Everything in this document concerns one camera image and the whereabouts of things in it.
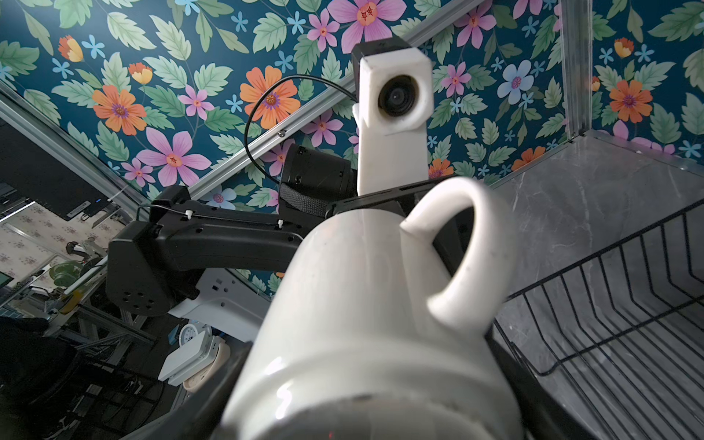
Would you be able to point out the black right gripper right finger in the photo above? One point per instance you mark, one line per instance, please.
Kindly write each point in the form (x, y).
(542, 416)

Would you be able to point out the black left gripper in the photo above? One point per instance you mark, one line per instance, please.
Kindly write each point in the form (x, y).
(452, 240)

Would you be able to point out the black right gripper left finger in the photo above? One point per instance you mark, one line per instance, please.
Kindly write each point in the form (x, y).
(200, 414)

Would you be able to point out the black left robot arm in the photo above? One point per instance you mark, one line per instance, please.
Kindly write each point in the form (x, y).
(154, 264)

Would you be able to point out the black wire dish rack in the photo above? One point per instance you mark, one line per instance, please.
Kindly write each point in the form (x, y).
(617, 337)

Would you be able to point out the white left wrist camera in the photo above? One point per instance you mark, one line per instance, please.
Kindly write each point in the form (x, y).
(395, 99)

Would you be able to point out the aluminium frame corner post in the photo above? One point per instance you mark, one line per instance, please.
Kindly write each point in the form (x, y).
(576, 36)

